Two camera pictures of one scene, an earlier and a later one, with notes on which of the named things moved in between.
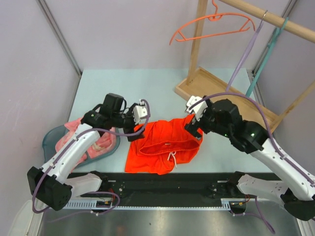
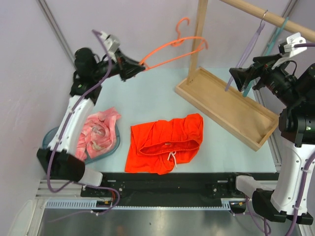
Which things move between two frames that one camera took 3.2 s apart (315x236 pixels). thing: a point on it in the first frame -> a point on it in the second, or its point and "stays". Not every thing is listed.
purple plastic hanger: (246, 53) stays
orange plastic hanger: (215, 16) -> (175, 42)
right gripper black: (193, 127) -> (242, 75)
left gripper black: (131, 130) -> (126, 72)
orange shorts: (165, 144) stays
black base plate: (170, 186) stays
